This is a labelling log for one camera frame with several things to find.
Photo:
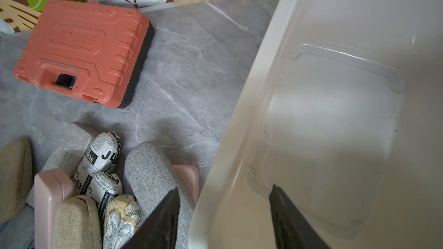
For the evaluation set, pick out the cream plastic storage box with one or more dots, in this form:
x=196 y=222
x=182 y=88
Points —
x=342 y=109

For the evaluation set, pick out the small pink glasses case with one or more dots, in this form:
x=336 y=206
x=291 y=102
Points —
x=190 y=176

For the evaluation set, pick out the beige fabric glasses case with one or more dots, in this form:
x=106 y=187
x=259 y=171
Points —
x=77 y=225

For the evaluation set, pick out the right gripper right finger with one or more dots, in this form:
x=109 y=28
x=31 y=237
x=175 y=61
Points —
x=291 y=229

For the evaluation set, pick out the red plastic tool case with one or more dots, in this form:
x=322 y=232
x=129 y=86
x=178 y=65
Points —
x=87 y=51

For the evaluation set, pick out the grey fabric glasses case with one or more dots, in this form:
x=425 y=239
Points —
x=151 y=176

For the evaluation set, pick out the dark grey glasses case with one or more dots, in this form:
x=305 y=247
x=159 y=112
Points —
x=19 y=232

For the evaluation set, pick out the newspaper print round case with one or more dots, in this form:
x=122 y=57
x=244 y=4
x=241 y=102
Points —
x=101 y=156

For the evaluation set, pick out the floral print glasses case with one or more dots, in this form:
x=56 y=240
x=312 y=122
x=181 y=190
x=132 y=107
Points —
x=122 y=219

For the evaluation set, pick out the newspaper print glasses case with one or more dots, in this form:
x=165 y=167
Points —
x=104 y=187

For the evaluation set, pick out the tan glasses case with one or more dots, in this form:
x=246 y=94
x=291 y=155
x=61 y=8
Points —
x=16 y=178

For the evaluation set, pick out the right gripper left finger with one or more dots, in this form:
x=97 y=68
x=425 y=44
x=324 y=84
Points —
x=159 y=230

